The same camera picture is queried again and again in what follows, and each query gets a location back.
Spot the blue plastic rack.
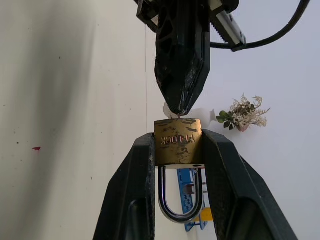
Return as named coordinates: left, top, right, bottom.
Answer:
left=176, top=168, right=213, bottom=232

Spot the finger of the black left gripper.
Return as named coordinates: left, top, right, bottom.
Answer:
left=154, top=6, right=203, bottom=116
left=183, top=30, right=211, bottom=114

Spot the brass padlock with steel shackle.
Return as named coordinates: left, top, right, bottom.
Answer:
left=153, top=118, right=206, bottom=223

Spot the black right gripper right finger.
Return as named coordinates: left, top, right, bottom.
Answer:
left=201, top=128, right=300, bottom=240

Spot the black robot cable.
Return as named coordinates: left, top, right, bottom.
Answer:
left=209, top=0, right=311, bottom=51

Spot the small potted flower plant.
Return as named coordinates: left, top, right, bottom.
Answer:
left=216, top=93, right=271, bottom=133

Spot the yellow block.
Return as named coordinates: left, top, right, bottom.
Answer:
left=199, top=209, right=214, bottom=222

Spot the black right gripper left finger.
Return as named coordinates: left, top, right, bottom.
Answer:
left=92, top=132, right=157, bottom=240

